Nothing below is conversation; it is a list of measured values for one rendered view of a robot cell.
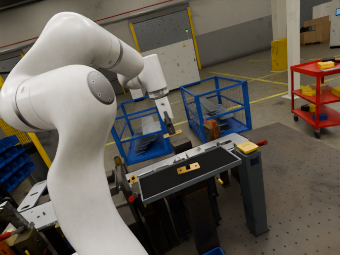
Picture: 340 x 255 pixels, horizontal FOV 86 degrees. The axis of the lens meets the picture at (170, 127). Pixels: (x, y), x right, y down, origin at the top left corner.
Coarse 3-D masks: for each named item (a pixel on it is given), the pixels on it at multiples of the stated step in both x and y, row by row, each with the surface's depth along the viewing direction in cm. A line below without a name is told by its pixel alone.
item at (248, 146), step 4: (240, 144) 74; (244, 144) 73; (248, 144) 72; (252, 144) 72; (240, 148) 72; (244, 148) 71; (248, 148) 70; (252, 148) 69; (256, 148) 70; (244, 152) 70; (248, 152) 69
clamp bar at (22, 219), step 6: (6, 198) 72; (0, 204) 70; (6, 204) 69; (0, 210) 68; (6, 210) 69; (12, 210) 71; (6, 216) 70; (12, 216) 71; (18, 216) 73; (12, 222) 72; (18, 222) 73; (24, 222) 75; (18, 228) 74
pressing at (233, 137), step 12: (204, 144) 115; (216, 144) 111; (228, 144) 107; (180, 156) 109; (144, 168) 107; (48, 204) 99; (24, 216) 95; (36, 216) 92; (48, 216) 90; (36, 228) 84; (48, 228) 83
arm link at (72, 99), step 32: (32, 96) 28; (64, 96) 26; (96, 96) 27; (64, 128) 27; (96, 128) 29; (64, 160) 29; (96, 160) 33; (64, 192) 30; (96, 192) 32; (64, 224) 31; (96, 224) 32
